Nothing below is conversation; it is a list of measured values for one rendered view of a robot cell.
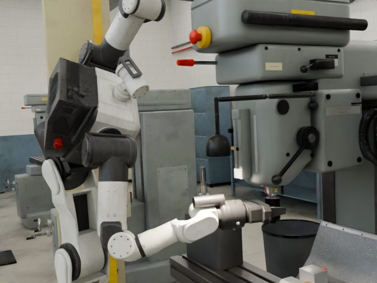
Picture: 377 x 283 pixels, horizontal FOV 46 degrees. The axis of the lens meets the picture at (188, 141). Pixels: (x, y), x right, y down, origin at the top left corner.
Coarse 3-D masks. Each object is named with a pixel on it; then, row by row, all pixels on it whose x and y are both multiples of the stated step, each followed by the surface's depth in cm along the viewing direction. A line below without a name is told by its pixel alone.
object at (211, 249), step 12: (240, 228) 172; (204, 240) 173; (216, 240) 167; (228, 240) 169; (240, 240) 172; (192, 252) 181; (204, 252) 174; (216, 252) 168; (228, 252) 169; (240, 252) 173; (216, 264) 168; (228, 264) 169
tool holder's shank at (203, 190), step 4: (200, 168) 180; (204, 168) 180; (200, 172) 180; (204, 172) 180; (200, 176) 180; (204, 176) 180; (200, 180) 180; (204, 180) 180; (200, 184) 181; (204, 184) 180; (200, 188) 181; (204, 188) 180; (204, 192) 180
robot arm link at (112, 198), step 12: (108, 192) 129; (120, 192) 130; (108, 204) 129; (120, 204) 130; (108, 216) 128; (120, 216) 129; (108, 228) 127; (120, 228) 127; (108, 240) 127; (120, 240) 126; (132, 240) 127; (108, 252) 126; (120, 252) 126; (132, 252) 126
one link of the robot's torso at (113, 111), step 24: (72, 72) 142; (96, 72) 149; (48, 96) 147; (72, 96) 135; (96, 96) 141; (120, 96) 144; (48, 120) 137; (72, 120) 139; (96, 120) 137; (120, 120) 141; (48, 144) 145; (72, 144) 147
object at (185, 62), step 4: (180, 60) 133; (184, 60) 134; (188, 60) 135; (192, 60) 135; (180, 64) 133; (184, 64) 134; (188, 64) 135; (192, 64) 135; (196, 64) 137; (200, 64) 137; (204, 64) 138; (208, 64) 139; (212, 64) 139; (216, 64) 140
